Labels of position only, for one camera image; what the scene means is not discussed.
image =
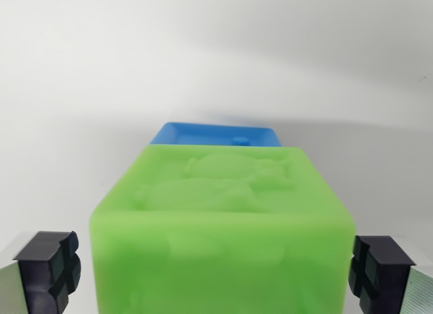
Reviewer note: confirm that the black-padded silver gripper left finger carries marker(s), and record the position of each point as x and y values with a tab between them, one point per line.
37	270

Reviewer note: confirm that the green embossed cube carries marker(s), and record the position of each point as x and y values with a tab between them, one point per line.
223	253

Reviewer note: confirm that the black-padded silver gripper right finger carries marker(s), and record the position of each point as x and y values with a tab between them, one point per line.
385	273

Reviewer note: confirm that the blue embossed cube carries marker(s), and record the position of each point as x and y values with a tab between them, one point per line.
203	134

